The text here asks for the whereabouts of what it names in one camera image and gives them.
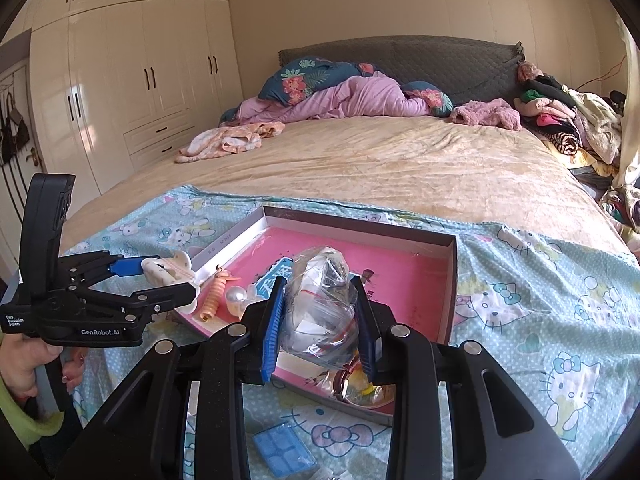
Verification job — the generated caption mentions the cream curtain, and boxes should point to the cream curtain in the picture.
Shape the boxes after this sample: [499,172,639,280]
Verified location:
[612,15,640,241]

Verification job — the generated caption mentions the clear plastic jewelry bag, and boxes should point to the clear plastic jewelry bag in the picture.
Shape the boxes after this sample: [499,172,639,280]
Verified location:
[277,245,368,368]

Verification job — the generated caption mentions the person's left hand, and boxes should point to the person's left hand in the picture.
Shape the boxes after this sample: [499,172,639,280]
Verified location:
[0,332,86,401]

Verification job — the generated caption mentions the basket of clothes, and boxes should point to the basket of clothes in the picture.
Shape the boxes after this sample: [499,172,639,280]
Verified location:
[600,185,640,241]

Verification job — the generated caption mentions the cartoon cat printed blanket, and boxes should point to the cartoon cat printed blanket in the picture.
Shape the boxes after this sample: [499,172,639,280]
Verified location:
[60,185,640,480]

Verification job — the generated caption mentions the hanging handbags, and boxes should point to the hanging handbags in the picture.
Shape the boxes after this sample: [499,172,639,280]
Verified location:
[0,90,31,166]

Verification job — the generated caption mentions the grey quilted headboard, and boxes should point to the grey quilted headboard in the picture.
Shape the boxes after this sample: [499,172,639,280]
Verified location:
[277,35,526,111]

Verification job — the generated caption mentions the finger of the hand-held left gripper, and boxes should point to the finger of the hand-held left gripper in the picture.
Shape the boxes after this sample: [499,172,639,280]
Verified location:
[75,282,198,323]
[55,249,151,291]

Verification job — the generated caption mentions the pink quilt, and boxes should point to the pink quilt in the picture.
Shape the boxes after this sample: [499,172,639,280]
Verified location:
[220,72,431,126]

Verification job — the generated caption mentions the white wardrobe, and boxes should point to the white wardrobe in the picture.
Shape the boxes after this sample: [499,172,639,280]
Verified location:
[27,0,246,196]

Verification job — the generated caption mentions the small dark floral pillow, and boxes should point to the small dark floral pillow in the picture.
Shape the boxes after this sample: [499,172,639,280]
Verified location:
[400,80,456,118]

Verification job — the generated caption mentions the white door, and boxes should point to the white door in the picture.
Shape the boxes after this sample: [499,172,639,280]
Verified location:
[0,30,51,281]

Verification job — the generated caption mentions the cream hair claw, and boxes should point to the cream hair claw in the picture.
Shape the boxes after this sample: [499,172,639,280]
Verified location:
[140,252,201,313]

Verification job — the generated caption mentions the beige bed sheet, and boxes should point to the beige bed sheet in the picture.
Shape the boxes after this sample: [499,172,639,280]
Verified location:
[57,115,640,266]

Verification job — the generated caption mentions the orange spiral hair tie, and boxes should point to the orange spiral hair tie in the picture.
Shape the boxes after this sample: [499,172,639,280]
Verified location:
[197,267,241,323]

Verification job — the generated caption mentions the large dark floral pillow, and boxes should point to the large dark floral pillow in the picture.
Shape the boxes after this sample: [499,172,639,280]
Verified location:
[257,56,381,108]

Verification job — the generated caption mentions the peach patterned garment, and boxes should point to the peach patterned garment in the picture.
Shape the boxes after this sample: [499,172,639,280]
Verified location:
[174,121,286,164]

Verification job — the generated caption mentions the grey cardboard box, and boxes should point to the grey cardboard box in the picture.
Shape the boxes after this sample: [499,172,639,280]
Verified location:
[172,205,458,428]

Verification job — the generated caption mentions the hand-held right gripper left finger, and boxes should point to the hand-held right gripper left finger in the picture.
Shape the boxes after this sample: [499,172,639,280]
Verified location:
[52,275,288,480]

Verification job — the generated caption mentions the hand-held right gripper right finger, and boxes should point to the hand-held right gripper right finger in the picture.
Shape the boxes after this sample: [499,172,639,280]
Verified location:
[350,276,581,480]

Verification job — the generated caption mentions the pile of clothes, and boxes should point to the pile of clothes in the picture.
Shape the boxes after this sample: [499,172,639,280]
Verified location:
[515,60,626,171]

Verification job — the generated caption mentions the pearl hair clip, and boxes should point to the pearl hair clip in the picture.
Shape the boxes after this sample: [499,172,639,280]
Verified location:
[225,282,263,318]

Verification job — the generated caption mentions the small blue plastic box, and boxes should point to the small blue plastic box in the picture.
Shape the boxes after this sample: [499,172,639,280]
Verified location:
[251,420,321,478]

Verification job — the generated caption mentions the pink fuzzy garment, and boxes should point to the pink fuzzy garment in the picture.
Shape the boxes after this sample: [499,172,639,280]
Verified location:
[449,99,523,132]

